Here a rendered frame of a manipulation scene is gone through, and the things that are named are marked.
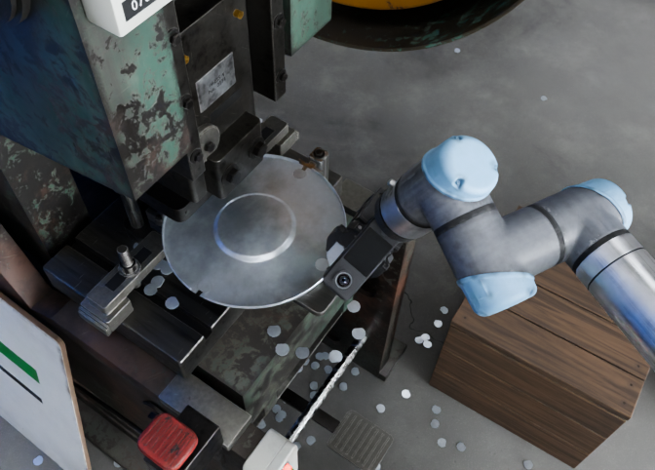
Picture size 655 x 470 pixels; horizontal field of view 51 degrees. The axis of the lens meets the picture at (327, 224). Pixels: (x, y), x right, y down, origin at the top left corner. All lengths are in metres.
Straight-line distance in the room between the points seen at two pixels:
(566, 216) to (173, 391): 0.65
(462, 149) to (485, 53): 1.93
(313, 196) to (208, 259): 0.20
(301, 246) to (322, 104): 1.36
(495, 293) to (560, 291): 0.88
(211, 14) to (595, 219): 0.49
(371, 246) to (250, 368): 0.34
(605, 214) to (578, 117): 1.71
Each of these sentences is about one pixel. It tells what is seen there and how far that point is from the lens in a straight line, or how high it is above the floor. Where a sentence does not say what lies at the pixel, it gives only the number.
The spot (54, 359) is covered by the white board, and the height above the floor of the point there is 0.52.
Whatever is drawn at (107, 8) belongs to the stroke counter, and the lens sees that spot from 0.59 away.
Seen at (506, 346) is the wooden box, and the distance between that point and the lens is 1.51.
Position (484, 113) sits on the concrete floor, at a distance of 2.43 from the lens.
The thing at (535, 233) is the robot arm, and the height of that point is 1.06.
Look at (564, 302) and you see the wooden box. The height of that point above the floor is 0.35.
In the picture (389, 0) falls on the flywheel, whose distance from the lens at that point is 1.10.
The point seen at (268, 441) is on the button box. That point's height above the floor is 0.63.
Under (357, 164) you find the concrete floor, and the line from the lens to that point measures 2.20.
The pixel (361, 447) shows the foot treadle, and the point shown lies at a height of 0.16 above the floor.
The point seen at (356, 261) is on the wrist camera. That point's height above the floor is 0.93.
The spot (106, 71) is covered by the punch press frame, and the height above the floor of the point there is 1.24.
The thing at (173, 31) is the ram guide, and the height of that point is 1.22.
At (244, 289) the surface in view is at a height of 0.78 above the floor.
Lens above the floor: 1.66
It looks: 54 degrees down
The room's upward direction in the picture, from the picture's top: 2 degrees clockwise
